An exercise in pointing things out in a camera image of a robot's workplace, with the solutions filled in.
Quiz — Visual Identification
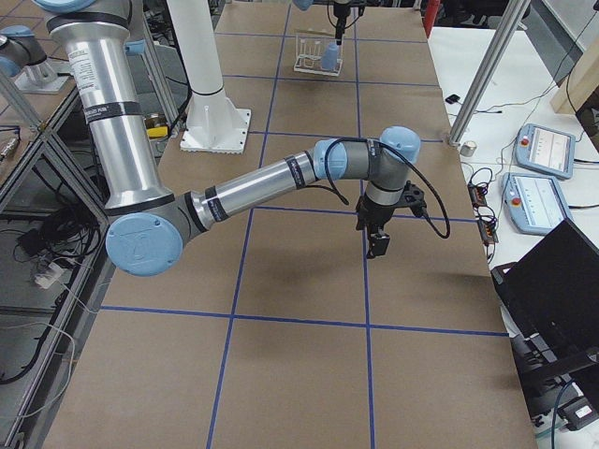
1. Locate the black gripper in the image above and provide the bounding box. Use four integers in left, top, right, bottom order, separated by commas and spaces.
327, 0, 365, 40
356, 196, 398, 258

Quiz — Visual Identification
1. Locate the light blue plastic cup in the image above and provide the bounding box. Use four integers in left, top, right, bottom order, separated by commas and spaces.
320, 42, 339, 72

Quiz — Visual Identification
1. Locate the small metal cylinder weight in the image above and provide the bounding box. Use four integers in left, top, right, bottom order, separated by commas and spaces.
460, 140, 477, 157

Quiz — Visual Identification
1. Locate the small black sensor puck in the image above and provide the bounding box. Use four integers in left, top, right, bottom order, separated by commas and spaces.
445, 94, 460, 104

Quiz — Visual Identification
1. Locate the lower teach pendant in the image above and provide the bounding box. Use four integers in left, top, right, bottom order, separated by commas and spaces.
502, 172, 572, 236

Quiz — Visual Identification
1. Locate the teach pendant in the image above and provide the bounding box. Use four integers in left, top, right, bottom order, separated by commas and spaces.
514, 123, 576, 180
502, 172, 572, 236

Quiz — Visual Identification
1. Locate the upper teach pendant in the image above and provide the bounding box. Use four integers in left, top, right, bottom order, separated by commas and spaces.
514, 123, 576, 180

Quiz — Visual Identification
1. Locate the black laptop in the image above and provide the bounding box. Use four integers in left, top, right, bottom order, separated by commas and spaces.
489, 217, 599, 356

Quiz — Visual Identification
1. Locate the white wire cup holder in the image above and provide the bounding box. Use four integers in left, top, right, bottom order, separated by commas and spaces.
294, 29, 343, 77

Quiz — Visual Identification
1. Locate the black camera cable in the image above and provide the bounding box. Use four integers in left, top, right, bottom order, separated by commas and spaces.
299, 136, 451, 239

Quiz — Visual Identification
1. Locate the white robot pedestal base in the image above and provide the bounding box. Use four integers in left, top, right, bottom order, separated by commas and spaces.
167, 1, 252, 153

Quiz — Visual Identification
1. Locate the aluminium frame post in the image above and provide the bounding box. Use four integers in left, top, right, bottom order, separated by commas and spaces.
447, 0, 531, 147

